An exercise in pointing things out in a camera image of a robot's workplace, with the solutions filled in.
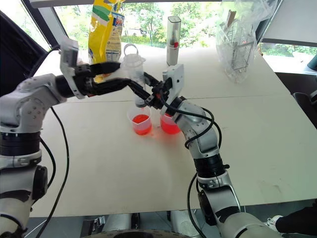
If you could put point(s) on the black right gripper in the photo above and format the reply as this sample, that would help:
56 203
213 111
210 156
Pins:
158 98

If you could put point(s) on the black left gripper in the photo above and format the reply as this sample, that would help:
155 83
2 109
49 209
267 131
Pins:
84 79

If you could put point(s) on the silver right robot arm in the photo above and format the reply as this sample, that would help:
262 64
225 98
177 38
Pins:
200 138

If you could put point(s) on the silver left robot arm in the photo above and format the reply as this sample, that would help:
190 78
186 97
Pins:
24 99

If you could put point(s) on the clear cup with red liquid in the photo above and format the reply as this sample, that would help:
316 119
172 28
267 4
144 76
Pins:
169 125
140 122

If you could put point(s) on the yellow printed plastic bag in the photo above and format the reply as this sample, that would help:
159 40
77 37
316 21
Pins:
104 34

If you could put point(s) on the tall white cylindrical container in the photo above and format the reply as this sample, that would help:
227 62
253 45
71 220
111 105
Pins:
173 32

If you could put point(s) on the black fabric panel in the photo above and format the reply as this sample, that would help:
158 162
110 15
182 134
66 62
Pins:
17 57

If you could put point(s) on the clear crumpled plastic bag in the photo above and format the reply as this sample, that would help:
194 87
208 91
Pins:
237 62

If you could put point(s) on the silver rounded cylinder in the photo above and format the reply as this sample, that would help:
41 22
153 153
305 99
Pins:
183 221
116 223

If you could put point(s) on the dark office chair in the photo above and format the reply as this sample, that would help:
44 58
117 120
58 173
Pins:
301 81

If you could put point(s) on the white sneaker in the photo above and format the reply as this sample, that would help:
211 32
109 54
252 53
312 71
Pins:
273 221

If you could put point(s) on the black trouser leg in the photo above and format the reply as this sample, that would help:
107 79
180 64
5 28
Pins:
299 220

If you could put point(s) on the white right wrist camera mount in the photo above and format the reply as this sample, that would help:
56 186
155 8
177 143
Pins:
177 77

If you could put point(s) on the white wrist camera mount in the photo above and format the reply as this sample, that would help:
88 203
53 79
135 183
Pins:
70 58
177 77

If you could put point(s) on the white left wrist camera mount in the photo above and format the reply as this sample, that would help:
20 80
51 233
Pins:
70 58

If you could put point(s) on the black window frame bar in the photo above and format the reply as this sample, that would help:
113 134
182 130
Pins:
39 22

